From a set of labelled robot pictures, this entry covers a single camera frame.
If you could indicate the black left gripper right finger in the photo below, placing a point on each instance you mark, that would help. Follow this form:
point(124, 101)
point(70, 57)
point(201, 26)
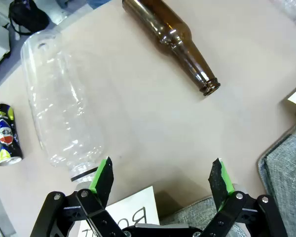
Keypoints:
point(220, 182)

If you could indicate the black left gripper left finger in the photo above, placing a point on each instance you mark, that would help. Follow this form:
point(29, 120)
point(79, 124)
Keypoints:
point(103, 180)

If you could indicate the large clear plastic bottle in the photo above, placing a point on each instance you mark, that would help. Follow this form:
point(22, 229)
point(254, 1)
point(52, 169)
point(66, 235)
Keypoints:
point(59, 98)

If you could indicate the brown glass bottle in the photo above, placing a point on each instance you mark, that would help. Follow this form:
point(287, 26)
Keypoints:
point(167, 27)

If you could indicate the white bottle basket back card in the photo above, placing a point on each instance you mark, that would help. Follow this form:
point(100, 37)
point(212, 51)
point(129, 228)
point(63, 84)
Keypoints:
point(130, 207)

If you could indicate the grey fabric bottle basket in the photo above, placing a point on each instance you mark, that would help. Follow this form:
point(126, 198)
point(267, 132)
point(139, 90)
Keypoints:
point(187, 212)

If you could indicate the grey fabric plastic basket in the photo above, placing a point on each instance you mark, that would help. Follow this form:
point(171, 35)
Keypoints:
point(286, 172)

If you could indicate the black bag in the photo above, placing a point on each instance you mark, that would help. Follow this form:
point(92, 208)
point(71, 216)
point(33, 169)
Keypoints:
point(27, 14)

